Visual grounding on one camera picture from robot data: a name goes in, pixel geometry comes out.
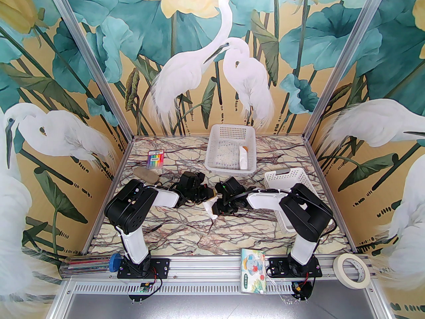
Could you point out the white paper napkin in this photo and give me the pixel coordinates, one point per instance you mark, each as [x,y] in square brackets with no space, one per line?
[211,211]

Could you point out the narrow white perforated tray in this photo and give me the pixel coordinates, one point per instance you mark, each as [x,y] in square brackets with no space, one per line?
[285,181]

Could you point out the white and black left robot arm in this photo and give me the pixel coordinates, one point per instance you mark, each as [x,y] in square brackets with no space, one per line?
[132,208]

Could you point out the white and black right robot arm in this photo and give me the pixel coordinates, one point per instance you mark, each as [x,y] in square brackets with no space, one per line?
[305,211]

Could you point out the masking tape roll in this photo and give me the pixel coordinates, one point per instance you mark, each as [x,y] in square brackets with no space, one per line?
[340,272]

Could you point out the white plastic bottle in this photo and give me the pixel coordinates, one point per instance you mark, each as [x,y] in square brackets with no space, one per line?
[243,159]

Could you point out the beige stone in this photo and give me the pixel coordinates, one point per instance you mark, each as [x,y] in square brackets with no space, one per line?
[146,174]

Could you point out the pack of coloured markers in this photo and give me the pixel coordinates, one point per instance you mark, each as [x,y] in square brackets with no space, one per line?
[155,159]

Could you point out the large white perforated basket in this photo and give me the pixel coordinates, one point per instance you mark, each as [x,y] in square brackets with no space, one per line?
[229,135]

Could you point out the elephant print tissue pack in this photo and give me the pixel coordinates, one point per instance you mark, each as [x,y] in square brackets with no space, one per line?
[253,271]

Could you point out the perforated metal panel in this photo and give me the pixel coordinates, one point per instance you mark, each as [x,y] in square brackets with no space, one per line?
[199,288]

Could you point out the small green circuit board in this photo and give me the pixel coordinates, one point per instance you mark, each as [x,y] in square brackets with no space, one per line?
[144,287]

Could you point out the clear tube with blue cap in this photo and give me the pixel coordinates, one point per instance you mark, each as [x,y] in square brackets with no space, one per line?
[83,265]

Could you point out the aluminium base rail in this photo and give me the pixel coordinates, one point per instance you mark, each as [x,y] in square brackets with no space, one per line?
[206,267]

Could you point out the aluminium frame post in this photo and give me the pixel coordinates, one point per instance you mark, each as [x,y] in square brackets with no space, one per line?
[345,58]
[89,58]

